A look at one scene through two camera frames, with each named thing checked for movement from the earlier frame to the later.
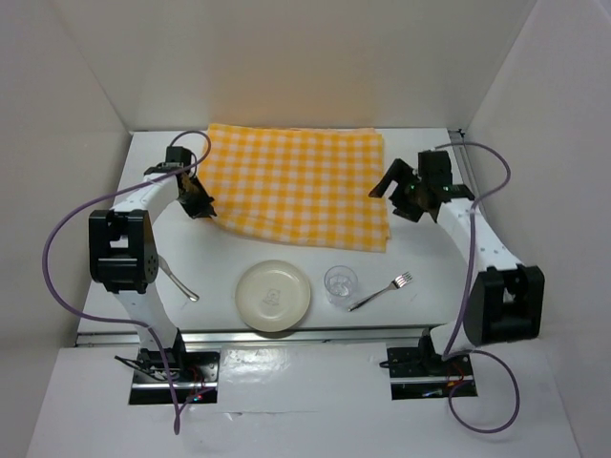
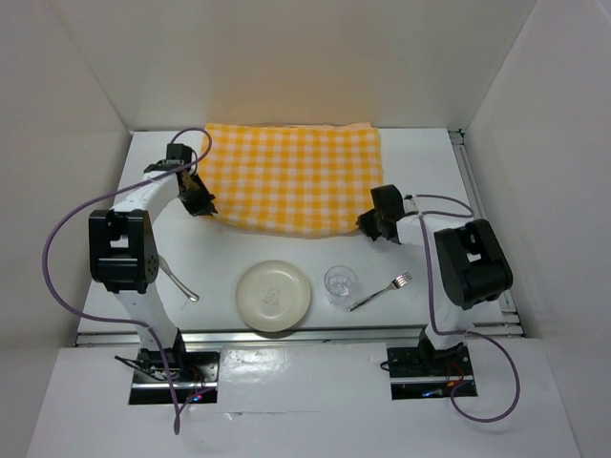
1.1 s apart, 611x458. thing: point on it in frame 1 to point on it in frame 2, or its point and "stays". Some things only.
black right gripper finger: x=199 y=204 stays
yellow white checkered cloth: x=308 y=185 stays
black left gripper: x=193 y=179 stays
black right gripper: x=400 y=172 to x=366 y=223
